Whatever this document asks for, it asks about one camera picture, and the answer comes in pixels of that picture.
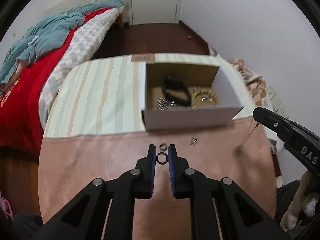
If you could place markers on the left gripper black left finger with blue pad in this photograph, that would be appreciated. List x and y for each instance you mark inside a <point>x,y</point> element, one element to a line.
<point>104,209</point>

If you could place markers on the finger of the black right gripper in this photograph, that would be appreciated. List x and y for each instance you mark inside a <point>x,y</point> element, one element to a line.
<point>298,140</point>

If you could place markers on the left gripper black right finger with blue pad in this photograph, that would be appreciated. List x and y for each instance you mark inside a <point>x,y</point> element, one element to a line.
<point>219,209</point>

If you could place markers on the checkered brown cloth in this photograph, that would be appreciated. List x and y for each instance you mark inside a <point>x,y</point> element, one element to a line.
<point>255,83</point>

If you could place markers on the pink slipper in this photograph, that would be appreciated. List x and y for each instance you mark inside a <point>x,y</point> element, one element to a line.
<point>5,205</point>

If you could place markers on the small gold earring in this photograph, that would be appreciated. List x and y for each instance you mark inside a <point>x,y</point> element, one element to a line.
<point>193,141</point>

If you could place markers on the red bed cover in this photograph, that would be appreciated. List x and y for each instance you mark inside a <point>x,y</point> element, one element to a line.
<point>20,122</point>

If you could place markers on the white cardboard box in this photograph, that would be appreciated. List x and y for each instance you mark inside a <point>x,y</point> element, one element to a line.
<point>215,101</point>

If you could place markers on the black watch band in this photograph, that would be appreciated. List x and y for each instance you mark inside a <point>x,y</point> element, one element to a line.
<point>174,90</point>

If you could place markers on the brown label patch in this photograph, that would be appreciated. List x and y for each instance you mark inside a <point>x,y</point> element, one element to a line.
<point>148,57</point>

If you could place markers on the blue-grey blanket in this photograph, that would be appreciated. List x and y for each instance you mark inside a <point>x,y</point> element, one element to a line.
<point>47,35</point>

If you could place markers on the checkered bed sheet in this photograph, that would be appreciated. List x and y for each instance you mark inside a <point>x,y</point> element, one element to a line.
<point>84,43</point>

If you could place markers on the white door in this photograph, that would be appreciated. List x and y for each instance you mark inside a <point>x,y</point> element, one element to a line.
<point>154,11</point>

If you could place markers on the white wall sockets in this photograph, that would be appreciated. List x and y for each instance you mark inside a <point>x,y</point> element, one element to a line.
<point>276,102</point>

